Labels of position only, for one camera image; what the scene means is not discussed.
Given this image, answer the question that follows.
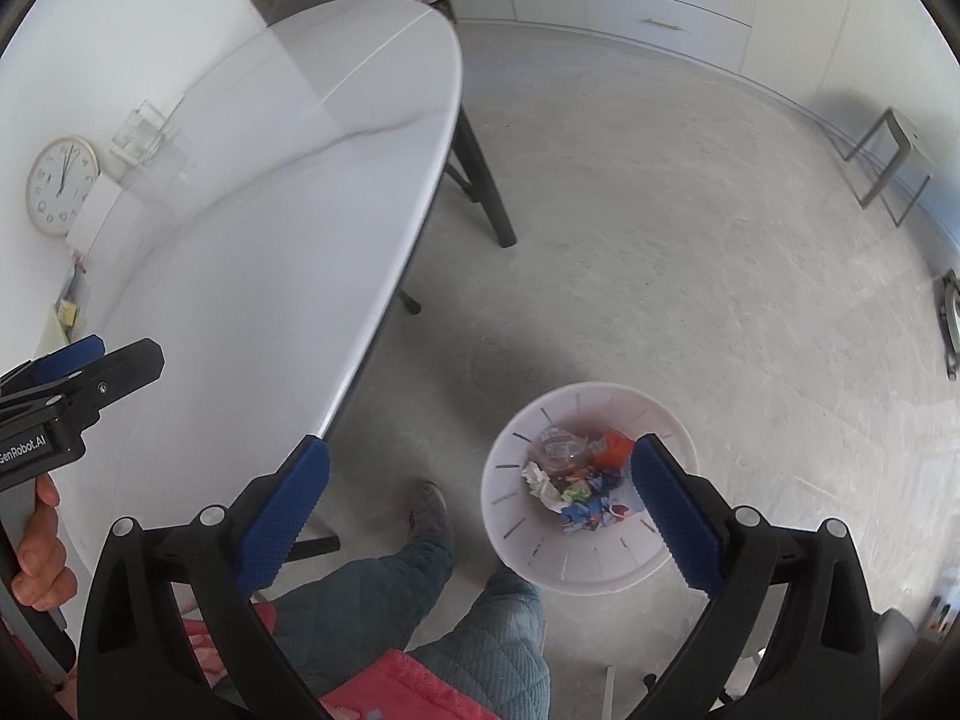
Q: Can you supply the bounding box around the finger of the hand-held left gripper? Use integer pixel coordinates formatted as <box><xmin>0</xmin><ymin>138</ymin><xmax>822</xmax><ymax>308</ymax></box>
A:
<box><xmin>30</xmin><ymin>334</ymin><xmax>107</xmax><ymax>385</ymax></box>
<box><xmin>45</xmin><ymin>339</ymin><xmax>167</xmax><ymax>432</ymax></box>

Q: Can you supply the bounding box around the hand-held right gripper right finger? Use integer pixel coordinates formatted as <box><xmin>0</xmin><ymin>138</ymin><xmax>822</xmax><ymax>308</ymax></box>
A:
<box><xmin>628</xmin><ymin>433</ymin><xmax>883</xmax><ymax>720</ymax></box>

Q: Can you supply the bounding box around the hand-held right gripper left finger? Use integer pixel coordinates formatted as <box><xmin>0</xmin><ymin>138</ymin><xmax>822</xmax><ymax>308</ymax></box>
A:
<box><xmin>75</xmin><ymin>435</ymin><xmax>332</xmax><ymax>720</ymax></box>

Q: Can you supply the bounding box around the orange paper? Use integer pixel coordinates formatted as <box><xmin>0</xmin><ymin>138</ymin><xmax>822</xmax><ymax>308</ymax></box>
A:
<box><xmin>595</xmin><ymin>427</ymin><xmax>635</xmax><ymax>467</ymax></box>

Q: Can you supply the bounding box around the dark blue paper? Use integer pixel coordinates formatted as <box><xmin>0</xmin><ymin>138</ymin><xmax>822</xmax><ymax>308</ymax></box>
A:
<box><xmin>561</xmin><ymin>501</ymin><xmax>605</xmax><ymax>535</ymax></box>

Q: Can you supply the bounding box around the white slotted waste bin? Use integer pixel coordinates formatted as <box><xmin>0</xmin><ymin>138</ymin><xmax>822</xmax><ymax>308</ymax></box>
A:
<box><xmin>480</xmin><ymin>382</ymin><xmax>703</xmax><ymax>598</ymax></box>

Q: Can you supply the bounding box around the clear plastic bag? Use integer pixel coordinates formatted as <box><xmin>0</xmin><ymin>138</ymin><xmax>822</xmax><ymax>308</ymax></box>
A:
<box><xmin>535</xmin><ymin>425</ymin><xmax>595</xmax><ymax>470</ymax></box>

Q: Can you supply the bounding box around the white tissue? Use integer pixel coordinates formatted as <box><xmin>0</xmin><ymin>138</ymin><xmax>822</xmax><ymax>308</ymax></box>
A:
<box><xmin>522</xmin><ymin>462</ymin><xmax>565</xmax><ymax>512</ymax></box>

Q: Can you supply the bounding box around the person's left hand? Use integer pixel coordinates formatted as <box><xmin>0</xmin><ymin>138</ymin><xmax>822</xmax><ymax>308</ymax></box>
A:
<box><xmin>13</xmin><ymin>477</ymin><xmax>78</xmax><ymax>614</ymax></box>

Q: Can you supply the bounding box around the person's left leg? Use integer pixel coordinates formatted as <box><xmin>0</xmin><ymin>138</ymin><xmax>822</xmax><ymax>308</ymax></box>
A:
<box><xmin>259</xmin><ymin>529</ymin><xmax>456</xmax><ymax>695</ymax></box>

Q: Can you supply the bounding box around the person's leg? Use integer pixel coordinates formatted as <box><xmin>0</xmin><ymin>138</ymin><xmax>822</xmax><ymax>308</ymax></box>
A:
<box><xmin>322</xmin><ymin>566</ymin><xmax>552</xmax><ymax>720</ymax></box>
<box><xmin>259</xmin><ymin>529</ymin><xmax>456</xmax><ymax>695</ymax></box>

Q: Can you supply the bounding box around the person's left slipper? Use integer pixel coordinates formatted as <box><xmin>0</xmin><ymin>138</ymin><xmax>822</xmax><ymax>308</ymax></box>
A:
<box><xmin>408</xmin><ymin>481</ymin><xmax>450</xmax><ymax>535</ymax></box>

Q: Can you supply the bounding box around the white card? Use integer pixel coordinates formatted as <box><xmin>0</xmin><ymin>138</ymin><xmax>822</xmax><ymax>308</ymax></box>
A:
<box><xmin>65</xmin><ymin>178</ymin><xmax>126</xmax><ymax>257</ymax></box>

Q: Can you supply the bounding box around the pink fleece garment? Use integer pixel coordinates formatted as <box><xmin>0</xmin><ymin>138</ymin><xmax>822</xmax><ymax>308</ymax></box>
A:
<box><xmin>178</xmin><ymin>598</ymin><xmax>505</xmax><ymax>720</ymax></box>

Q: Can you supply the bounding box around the clear acrylic box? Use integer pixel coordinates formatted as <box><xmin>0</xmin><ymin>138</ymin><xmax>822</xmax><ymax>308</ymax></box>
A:
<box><xmin>111</xmin><ymin>100</ymin><xmax>167</xmax><ymax>164</ymax></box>

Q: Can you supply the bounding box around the person's right leg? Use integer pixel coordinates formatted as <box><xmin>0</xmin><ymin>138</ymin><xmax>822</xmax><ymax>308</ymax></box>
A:
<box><xmin>322</xmin><ymin>566</ymin><xmax>552</xmax><ymax>720</ymax></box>

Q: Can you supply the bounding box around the grey office chair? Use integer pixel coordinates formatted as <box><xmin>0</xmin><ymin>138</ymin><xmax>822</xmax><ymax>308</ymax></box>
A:
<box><xmin>876</xmin><ymin>606</ymin><xmax>921</xmax><ymax>662</ymax></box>

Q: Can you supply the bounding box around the black table leg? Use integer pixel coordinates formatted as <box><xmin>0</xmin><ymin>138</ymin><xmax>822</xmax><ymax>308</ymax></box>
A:
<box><xmin>448</xmin><ymin>109</ymin><xmax>519</xmax><ymax>249</ymax></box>

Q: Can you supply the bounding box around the grey stool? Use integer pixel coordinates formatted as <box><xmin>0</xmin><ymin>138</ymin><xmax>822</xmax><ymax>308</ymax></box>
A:
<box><xmin>843</xmin><ymin>108</ymin><xmax>935</xmax><ymax>230</ymax></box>

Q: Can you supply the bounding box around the round white wall clock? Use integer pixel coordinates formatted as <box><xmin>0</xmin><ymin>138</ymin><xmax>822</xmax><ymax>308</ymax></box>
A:
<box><xmin>25</xmin><ymin>136</ymin><xmax>101</xmax><ymax>239</ymax></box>

